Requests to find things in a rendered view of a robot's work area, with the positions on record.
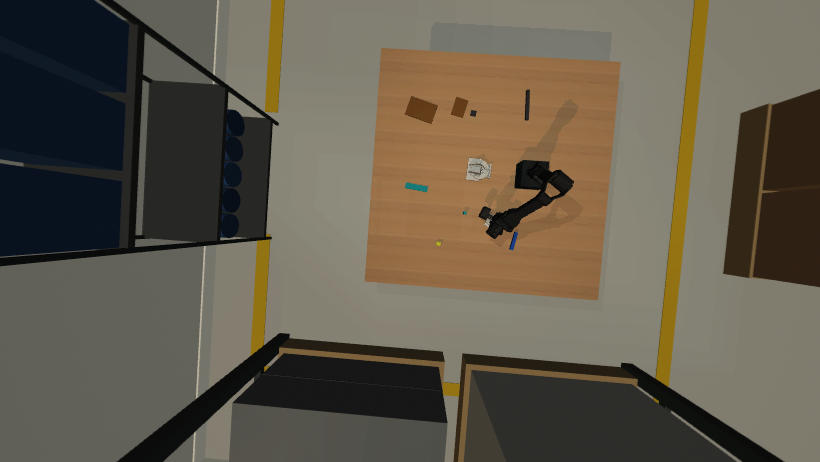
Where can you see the teal flat plate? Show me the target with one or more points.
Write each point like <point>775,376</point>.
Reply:
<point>416,187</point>

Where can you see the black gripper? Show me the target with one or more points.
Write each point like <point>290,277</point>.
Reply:
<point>485,212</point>

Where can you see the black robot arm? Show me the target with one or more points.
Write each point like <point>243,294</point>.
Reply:
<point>513,216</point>

